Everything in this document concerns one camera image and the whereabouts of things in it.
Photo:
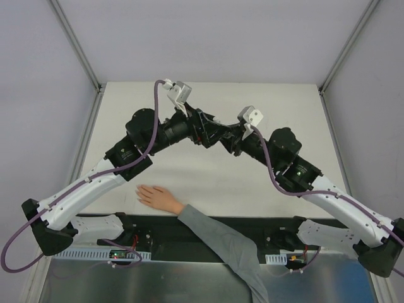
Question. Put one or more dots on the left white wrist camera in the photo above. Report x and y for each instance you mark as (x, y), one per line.
(177, 93)

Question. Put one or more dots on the aluminium frame post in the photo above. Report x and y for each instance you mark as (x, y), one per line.
(349, 44)
(74, 43)

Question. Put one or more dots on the grey sleeved forearm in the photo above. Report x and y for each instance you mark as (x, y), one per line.
(239, 252)

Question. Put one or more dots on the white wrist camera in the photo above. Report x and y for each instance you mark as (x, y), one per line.
(249, 118)
(177, 93)

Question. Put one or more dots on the right white cable duct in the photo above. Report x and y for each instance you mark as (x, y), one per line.
(276, 259)

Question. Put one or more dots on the left aluminium frame post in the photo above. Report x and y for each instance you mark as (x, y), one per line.
(74, 43)

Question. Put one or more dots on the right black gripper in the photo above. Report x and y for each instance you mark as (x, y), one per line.
(237, 142)

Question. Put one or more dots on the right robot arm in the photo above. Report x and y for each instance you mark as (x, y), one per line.
(378, 240)

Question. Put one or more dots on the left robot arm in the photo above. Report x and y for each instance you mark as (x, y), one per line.
(55, 221)

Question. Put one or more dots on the right aluminium frame post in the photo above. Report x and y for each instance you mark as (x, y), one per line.
(349, 44)

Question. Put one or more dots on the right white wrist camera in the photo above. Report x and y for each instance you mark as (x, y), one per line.
(249, 118)

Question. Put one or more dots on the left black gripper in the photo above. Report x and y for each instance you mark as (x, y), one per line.
(196, 127)

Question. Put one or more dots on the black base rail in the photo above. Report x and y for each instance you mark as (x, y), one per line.
(169, 239)

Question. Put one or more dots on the person's hand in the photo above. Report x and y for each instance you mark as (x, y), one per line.
(159, 198)

